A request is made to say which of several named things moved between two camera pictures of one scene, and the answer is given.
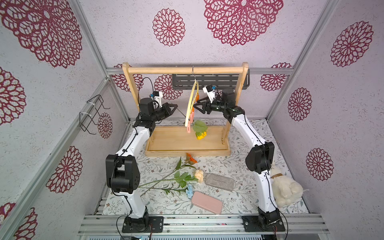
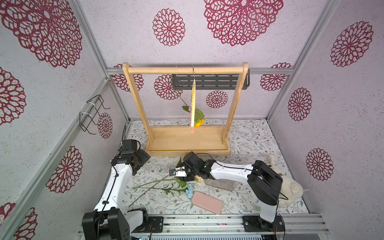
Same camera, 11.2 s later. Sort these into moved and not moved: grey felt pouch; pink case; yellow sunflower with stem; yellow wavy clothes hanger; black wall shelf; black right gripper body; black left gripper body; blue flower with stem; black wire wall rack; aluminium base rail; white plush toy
Moved: black left gripper body; yellow wavy clothes hanger; yellow sunflower with stem; black right gripper body
Not moved: grey felt pouch; black wall shelf; black wire wall rack; blue flower with stem; aluminium base rail; white plush toy; pink case
